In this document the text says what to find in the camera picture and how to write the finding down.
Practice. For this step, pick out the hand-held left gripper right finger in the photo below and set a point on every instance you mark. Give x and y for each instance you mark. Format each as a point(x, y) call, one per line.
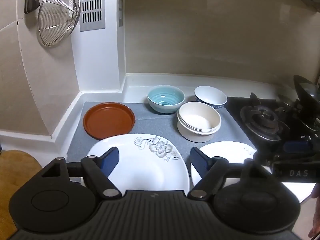
point(198, 163)

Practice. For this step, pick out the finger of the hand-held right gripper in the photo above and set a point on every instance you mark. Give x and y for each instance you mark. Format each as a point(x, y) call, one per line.
point(297, 146)
point(263, 158)

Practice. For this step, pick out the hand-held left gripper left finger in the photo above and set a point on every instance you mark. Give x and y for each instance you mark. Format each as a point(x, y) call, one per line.
point(110, 161)

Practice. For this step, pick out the small white floral plate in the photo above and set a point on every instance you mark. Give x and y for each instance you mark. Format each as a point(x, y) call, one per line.
point(225, 150)

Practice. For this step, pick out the large white floral plate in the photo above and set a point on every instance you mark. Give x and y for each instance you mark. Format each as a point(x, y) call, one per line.
point(145, 167)

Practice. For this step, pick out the brown plate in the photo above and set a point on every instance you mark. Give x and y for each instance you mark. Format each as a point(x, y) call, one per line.
point(108, 120)

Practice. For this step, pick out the cream bowl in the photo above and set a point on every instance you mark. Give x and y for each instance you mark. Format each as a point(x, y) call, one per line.
point(198, 121)

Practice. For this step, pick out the blue patterned white bowl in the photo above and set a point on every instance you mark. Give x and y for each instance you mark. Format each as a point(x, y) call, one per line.
point(210, 96)

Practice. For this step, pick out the teal ribbed bowl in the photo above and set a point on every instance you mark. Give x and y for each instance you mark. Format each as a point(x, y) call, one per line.
point(165, 100)

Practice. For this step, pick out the person's right hand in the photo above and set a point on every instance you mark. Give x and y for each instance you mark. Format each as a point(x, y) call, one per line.
point(316, 212)

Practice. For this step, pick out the gas stove burner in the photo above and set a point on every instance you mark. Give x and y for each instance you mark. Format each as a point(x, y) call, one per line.
point(303, 120)
point(262, 120)

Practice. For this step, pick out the dark wok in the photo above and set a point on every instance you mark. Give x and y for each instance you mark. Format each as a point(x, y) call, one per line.
point(306, 92)

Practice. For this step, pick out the grey mat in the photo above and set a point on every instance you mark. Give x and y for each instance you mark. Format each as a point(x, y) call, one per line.
point(155, 125)

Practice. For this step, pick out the black glass gas stove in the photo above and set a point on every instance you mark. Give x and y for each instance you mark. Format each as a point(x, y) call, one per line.
point(235, 107)

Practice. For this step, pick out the wooden cutting board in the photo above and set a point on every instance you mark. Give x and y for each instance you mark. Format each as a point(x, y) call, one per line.
point(15, 180)

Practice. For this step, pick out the narrow metal vent grille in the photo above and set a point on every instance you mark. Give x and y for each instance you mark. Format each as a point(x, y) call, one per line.
point(120, 2)

